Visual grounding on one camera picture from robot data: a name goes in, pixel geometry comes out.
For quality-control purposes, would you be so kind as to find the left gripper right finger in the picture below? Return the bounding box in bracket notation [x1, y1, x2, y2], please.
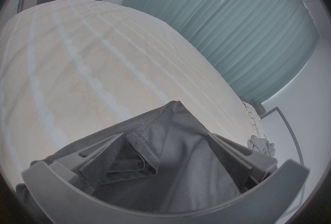
[207, 132, 278, 190]

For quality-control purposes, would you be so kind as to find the bed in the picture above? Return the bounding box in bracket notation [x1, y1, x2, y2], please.
[0, 0, 304, 209]

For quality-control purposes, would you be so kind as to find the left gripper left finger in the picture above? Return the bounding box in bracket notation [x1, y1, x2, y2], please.
[53, 132, 124, 195]

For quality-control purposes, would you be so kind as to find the pile of clothes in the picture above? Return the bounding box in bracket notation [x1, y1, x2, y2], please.
[247, 135, 277, 157]

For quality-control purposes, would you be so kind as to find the black T-shirt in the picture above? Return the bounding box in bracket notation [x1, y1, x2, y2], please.
[16, 100, 255, 214]

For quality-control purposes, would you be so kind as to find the white printed pillow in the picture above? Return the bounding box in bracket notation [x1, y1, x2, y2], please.
[240, 100, 268, 141]

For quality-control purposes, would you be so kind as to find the blue-green curtain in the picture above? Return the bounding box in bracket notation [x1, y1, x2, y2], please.
[121, 0, 320, 104]

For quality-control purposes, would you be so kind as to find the grey bedside table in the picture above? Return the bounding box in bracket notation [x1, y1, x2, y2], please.
[240, 96, 266, 115]

